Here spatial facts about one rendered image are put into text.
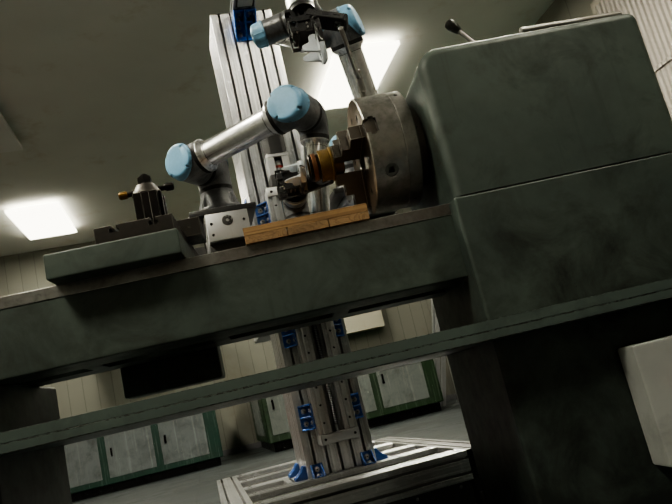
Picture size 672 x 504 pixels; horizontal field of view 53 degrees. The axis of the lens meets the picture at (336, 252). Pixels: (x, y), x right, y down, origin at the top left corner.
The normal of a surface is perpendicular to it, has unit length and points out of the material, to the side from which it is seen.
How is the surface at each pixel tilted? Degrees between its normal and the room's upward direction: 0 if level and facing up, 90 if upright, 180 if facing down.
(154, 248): 90
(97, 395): 90
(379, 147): 103
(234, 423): 90
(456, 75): 90
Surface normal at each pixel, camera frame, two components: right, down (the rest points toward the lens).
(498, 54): 0.06, -0.22
